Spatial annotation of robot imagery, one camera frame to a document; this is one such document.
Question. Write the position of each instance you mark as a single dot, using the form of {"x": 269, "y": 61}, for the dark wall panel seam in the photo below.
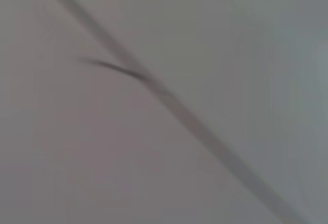
{"x": 120, "y": 69}

